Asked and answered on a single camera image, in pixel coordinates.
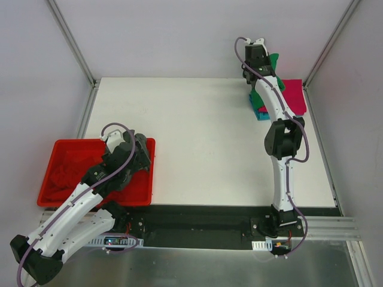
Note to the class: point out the red t shirt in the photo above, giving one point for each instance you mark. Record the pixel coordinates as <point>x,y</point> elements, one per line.
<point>68,174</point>

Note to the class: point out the red plastic bin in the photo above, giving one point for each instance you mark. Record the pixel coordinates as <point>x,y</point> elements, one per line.
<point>138,193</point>

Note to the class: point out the folded magenta t shirt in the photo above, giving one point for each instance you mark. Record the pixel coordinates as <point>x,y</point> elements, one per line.
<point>293,95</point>

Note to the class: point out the slotted cable duct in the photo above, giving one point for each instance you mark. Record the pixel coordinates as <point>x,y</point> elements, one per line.
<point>262,245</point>
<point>114,242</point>

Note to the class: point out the left slotted cable duct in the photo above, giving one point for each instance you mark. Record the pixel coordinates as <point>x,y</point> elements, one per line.
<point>114,242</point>

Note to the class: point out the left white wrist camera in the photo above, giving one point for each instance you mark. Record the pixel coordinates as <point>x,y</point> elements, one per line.
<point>112,140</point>

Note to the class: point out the grey t shirt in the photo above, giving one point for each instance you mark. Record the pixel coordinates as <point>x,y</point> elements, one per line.
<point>140,160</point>

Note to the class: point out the aluminium frame post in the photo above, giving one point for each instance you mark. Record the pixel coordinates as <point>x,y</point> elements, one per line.
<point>71,41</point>
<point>334,36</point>

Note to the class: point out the left aluminium frame post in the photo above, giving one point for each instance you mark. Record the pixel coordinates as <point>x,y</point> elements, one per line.
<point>71,41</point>

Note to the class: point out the right slotted cable duct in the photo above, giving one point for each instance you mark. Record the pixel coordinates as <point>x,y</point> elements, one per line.
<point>262,245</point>

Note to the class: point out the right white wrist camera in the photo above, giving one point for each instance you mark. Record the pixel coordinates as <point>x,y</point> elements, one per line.
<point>260,41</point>

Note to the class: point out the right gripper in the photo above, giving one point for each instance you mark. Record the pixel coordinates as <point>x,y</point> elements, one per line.
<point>257,51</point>

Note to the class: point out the folded teal t shirt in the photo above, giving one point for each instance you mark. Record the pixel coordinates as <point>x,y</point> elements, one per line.
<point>261,116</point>

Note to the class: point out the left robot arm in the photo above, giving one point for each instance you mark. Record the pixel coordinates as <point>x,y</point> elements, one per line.
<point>83,216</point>

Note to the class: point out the green t shirt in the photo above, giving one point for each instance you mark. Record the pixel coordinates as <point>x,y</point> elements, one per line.
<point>255,98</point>

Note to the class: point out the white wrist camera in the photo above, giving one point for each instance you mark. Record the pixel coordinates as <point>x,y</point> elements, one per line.
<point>260,41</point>
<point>112,140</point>

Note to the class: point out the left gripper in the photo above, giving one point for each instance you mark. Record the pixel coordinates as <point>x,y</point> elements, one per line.
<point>141,152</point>

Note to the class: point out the right aluminium frame post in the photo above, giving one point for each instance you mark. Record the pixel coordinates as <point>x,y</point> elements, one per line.
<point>334,36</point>

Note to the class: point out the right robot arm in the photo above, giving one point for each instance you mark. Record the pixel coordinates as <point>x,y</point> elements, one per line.
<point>282,140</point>

